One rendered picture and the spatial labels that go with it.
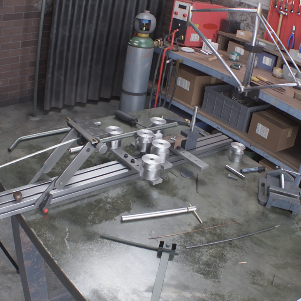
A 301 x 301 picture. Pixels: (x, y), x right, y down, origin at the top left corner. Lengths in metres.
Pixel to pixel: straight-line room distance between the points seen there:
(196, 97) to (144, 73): 0.44
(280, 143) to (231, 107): 0.43
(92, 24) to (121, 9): 0.33
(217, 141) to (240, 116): 1.31
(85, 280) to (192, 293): 0.21
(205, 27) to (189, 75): 0.58
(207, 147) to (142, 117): 0.31
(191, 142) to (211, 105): 1.57
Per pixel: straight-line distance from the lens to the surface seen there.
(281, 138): 2.41
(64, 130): 1.23
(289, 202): 1.03
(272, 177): 1.18
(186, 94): 2.84
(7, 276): 1.92
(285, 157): 2.41
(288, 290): 0.82
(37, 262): 1.31
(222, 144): 1.26
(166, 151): 1.02
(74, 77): 3.54
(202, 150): 1.18
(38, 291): 1.43
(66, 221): 0.86
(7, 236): 2.14
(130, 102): 2.96
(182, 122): 1.39
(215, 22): 3.28
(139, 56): 2.84
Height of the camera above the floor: 1.43
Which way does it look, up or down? 29 degrees down
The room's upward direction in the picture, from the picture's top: 10 degrees clockwise
